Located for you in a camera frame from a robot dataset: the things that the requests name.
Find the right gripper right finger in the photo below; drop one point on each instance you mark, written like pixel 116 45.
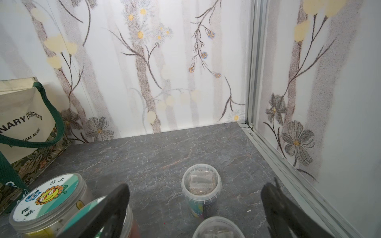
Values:
pixel 285 219

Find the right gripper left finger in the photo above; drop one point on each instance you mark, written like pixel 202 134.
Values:
pixel 106 218

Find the large strawberry label jar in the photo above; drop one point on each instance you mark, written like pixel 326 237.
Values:
pixel 128 230

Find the orange sunflower seed cup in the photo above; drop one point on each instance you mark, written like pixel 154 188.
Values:
pixel 218 227

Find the yellow label tall jar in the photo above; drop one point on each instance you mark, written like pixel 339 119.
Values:
pixel 45 210

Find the clear lid green seed cup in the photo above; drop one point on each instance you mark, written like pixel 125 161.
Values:
pixel 201 185

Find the cream canvas tote bag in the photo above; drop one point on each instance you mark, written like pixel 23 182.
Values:
pixel 32 137

